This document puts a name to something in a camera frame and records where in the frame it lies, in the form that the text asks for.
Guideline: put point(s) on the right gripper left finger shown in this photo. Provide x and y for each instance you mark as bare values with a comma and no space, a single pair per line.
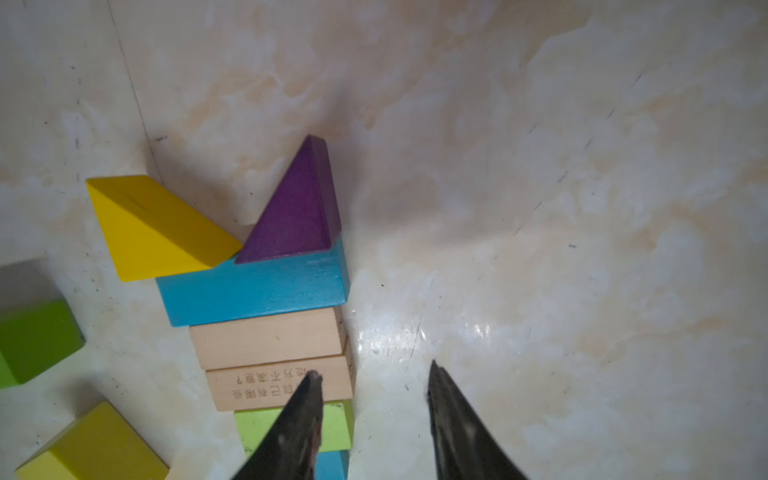
290,448

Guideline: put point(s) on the teal long block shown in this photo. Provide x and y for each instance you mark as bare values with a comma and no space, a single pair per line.
234,291

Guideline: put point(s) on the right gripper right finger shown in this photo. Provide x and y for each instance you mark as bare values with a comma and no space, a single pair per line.
464,448

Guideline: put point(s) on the natural wood block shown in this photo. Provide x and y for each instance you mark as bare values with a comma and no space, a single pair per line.
270,339
272,385

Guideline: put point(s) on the teal small block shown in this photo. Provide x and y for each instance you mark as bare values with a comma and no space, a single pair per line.
332,465

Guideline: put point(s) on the green block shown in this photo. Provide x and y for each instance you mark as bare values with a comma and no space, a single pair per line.
336,434
35,338

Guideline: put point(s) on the yellow triangle block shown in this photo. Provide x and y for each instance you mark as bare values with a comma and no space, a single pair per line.
152,233

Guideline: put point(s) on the yellow rectangular block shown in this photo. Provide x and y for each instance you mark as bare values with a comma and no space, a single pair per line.
98,445

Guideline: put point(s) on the purple triangle block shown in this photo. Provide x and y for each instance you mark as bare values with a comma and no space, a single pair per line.
302,215

